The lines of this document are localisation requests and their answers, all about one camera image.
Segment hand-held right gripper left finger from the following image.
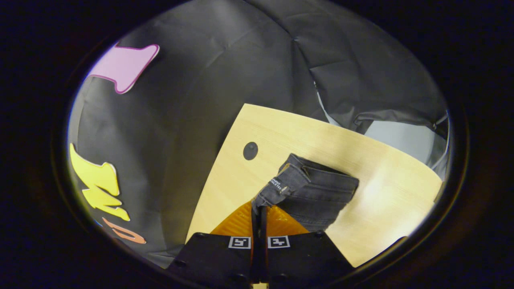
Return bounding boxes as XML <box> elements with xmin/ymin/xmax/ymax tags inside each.
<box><xmin>167</xmin><ymin>201</ymin><xmax>260</xmax><ymax>289</ymax></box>

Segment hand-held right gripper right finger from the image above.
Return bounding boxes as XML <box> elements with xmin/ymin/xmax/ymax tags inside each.
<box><xmin>260</xmin><ymin>205</ymin><xmax>356</xmax><ymax>289</ymax></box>

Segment dark grey jeans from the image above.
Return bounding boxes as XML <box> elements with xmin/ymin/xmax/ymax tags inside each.
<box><xmin>251</xmin><ymin>153</ymin><xmax>359</xmax><ymax>232</ymax></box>

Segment round black table grommet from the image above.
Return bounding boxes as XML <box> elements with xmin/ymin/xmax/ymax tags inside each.
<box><xmin>243</xmin><ymin>142</ymin><xmax>259</xmax><ymax>161</ymax></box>

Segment black backdrop cloth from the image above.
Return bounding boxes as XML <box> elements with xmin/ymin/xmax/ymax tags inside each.
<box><xmin>66</xmin><ymin>0</ymin><xmax>450</xmax><ymax>269</ymax></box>

